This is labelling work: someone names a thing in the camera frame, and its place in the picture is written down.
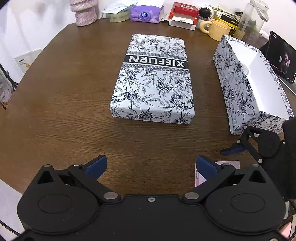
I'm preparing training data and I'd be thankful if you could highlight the pink heart cosmetic box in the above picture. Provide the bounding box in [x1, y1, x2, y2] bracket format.
[195, 160, 240, 187]

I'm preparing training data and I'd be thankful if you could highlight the open floral white box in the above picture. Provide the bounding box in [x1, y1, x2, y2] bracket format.
[213, 35, 293, 135]

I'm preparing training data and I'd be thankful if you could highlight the tablet with grey cover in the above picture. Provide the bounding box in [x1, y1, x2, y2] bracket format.
[260, 31, 295, 96]

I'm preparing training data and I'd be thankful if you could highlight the floral box lid XIEFURN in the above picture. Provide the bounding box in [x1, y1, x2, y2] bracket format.
[109, 34, 195, 124]

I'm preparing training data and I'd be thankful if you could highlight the yellow ceramic mug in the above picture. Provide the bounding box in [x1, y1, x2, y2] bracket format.
[199, 20, 231, 42]

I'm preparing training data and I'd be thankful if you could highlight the yellow black box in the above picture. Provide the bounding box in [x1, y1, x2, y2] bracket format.
[214, 11, 241, 36]

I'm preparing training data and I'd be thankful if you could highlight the white book with text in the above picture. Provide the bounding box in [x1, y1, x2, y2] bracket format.
[15, 49, 42, 74]

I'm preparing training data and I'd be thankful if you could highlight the clear plastic water bottle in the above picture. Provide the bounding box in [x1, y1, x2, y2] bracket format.
[233, 0, 269, 43]

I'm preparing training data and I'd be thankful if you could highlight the red and white carton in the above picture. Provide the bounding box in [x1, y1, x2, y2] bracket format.
[169, 2, 199, 31]

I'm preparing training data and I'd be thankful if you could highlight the green tape roll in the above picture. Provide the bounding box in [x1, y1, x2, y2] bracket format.
[109, 9, 130, 23]

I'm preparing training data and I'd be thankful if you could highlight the purple tissue pack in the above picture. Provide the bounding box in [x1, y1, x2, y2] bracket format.
[130, 6, 164, 24]

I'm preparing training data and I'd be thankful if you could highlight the white round camera gadget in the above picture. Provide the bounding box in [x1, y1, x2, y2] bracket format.
[197, 5, 214, 28]

